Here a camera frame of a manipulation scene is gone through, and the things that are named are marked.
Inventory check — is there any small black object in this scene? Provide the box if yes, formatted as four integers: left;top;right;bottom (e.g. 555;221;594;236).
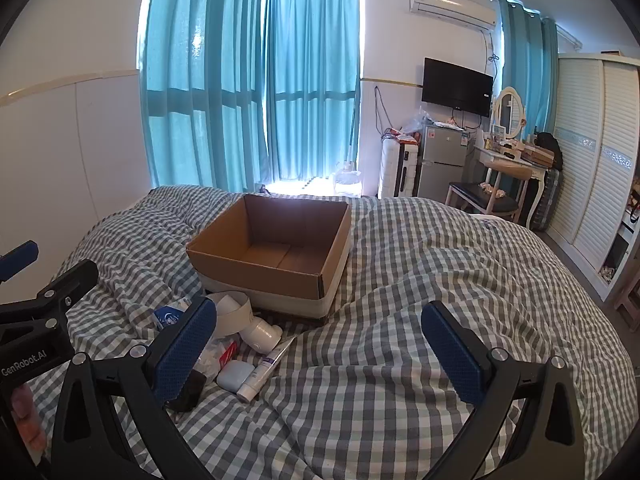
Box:
167;371;207;413

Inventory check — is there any black wall television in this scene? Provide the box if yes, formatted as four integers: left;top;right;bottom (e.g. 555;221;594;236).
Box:
421;57;494;118

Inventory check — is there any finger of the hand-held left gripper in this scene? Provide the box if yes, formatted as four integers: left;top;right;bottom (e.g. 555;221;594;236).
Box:
0;241;39;283
0;259;99;322

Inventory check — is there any black wall cable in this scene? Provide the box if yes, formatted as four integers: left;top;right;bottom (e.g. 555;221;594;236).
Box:
374;85;397;137

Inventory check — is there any small white tube box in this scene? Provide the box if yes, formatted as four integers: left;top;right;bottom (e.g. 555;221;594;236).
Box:
236;336;297;403

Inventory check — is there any silver small fridge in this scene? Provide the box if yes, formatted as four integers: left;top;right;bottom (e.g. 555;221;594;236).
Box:
416;125;476;202

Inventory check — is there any clear plastic bag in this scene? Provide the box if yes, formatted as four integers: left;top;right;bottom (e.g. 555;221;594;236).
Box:
400;105;432;137

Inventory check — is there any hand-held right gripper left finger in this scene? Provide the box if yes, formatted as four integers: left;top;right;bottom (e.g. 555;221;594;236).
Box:
50;296;218;480

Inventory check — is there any grey checked blanket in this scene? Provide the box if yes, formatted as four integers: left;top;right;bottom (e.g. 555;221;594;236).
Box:
25;185;628;480

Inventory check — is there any wooden box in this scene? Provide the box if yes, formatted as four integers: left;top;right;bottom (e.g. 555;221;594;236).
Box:
520;142;556;169

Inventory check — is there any cardboard box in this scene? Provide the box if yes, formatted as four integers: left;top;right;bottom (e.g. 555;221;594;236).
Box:
186;193;352;318

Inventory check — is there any cotton swab jar blue label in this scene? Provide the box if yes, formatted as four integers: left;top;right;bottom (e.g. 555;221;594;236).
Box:
152;297;195;332

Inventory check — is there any wide teal curtain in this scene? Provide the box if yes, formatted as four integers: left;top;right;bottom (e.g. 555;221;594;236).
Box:
137;0;269;194

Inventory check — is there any dark suitcase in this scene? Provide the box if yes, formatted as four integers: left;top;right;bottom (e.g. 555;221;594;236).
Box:
530;167;563;232

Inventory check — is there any narrow teal curtain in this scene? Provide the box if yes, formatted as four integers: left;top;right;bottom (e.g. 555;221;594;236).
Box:
500;0;559;137

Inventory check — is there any white strip roll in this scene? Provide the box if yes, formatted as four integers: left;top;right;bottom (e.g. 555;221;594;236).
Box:
206;291;254;337

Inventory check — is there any person's left hand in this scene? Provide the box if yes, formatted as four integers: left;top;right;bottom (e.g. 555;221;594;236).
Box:
7;382;51;466

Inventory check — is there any clear water jug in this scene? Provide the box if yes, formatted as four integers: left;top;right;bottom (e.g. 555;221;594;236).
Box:
331;161;362;199

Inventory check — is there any black bag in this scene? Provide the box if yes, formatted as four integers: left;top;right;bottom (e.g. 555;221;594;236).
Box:
534;131;564;171

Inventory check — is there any white louvered wardrobe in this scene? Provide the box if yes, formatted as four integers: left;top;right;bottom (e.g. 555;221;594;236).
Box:
545;52;640;302

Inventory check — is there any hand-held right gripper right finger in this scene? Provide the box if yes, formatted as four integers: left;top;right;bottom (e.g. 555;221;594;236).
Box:
421;300;586;480

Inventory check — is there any light blue case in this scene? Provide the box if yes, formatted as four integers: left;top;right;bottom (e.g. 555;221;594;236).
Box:
216;361;254;392

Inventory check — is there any small stool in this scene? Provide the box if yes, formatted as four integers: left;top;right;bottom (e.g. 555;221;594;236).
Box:
612;275;640;334

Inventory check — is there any wooden chair black seat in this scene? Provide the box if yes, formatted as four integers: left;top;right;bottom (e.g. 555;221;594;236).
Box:
445;166;534;224

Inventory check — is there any white air conditioner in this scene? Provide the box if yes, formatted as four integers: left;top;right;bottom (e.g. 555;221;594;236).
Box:
408;0;498;29

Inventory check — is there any air conditioner cable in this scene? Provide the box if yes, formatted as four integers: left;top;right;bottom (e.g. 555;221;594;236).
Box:
481;27;501;82

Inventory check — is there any white plastic bottle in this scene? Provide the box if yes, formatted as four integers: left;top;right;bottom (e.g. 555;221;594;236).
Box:
241;321;283;358

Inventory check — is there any white suitcase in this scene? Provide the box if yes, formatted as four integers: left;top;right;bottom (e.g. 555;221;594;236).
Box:
378;136;422;199

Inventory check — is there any white dressing table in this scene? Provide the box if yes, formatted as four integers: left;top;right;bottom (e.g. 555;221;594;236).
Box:
472;142;551;227

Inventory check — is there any white oval vanity mirror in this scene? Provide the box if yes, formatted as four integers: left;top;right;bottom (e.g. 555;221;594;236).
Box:
492;86;527;142

